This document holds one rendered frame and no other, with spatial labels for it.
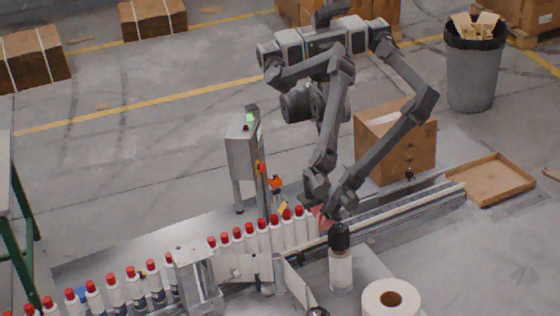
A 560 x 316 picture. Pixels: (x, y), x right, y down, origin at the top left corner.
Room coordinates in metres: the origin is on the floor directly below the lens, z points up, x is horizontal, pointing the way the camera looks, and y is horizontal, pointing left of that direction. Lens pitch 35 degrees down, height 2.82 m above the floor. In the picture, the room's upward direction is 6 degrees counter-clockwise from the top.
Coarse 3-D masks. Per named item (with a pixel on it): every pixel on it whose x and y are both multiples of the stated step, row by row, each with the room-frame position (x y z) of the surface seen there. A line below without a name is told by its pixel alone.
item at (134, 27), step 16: (144, 0) 6.73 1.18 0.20; (160, 0) 6.68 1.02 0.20; (176, 0) 6.64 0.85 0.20; (128, 16) 6.37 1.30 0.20; (144, 16) 6.32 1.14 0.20; (160, 16) 6.28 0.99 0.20; (176, 16) 6.30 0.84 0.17; (128, 32) 6.21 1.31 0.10; (144, 32) 6.25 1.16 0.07; (160, 32) 6.28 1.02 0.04; (176, 32) 6.31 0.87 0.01
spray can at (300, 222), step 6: (300, 210) 2.11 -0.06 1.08; (294, 216) 2.12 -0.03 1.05; (300, 216) 2.11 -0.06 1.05; (294, 222) 2.11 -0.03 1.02; (300, 222) 2.10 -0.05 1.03; (306, 222) 2.12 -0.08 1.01; (300, 228) 2.10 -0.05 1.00; (306, 228) 2.11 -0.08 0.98; (300, 234) 2.10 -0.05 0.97; (306, 234) 2.11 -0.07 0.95; (300, 240) 2.10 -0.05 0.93; (306, 240) 2.11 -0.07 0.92
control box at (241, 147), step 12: (240, 120) 2.18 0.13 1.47; (228, 132) 2.11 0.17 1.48; (240, 132) 2.10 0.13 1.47; (252, 132) 2.10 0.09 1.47; (228, 144) 2.08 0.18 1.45; (240, 144) 2.07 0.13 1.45; (252, 144) 2.07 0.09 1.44; (228, 156) 2.08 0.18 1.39; (240, 156) 2.07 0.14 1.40; (252, 156) 2.06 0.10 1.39; (240, 168) 2.07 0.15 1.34; (252, 168) 2.06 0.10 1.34
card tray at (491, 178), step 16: (480, 160) 2.61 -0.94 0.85; (496, 160) 2.62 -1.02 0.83; (448, 176) 2.54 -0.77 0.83; (464, 176) 2.52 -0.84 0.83; (480, 176) 2.51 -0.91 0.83; (496, 176) 2.50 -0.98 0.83; (512, 176) 2.49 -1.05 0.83; (528, 176) 2.45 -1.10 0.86; (480, 192) 2.40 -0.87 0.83; (496, 192) 2.38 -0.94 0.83; (512, 192) 2.36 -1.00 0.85
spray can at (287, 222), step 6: (288, 210) 2.11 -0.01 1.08; (288, 216) 2.09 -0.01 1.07; (282, 222) 2.09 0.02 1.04; (288, 222) 2.09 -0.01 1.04; (282, 228) 2.10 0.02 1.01; (288, 228) 2.08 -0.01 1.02; (294, 228) 2.10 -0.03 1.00; (288, 234) 2.08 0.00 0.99; (294, 234) 2.10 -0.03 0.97; (288, 240) 2.08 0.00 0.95; (294, 240) 2.09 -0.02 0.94; (288, 246) 2.08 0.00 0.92; (294, 246) 2.09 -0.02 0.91
